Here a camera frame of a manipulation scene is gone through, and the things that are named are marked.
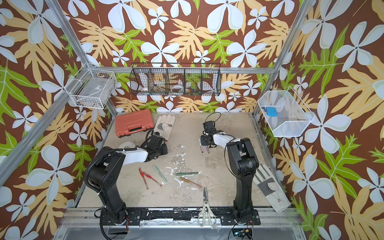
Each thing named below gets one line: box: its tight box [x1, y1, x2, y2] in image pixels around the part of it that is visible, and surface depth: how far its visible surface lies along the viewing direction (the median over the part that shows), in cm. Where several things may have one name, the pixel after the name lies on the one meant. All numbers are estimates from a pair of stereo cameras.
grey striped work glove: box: [252, 163, 292, 213], surface depth 84 cm
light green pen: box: [152, 165, 168, 183], surface depth 90 cm
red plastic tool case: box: [115, 109, 155, 137], surface depth 110 cm
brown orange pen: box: [180, 176, 203, 189], surface depth 87 cm
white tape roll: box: [117, 141, 136, 149], surface depth 103 cm
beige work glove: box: [154, 114, 176, 141], surface depth 114 cm
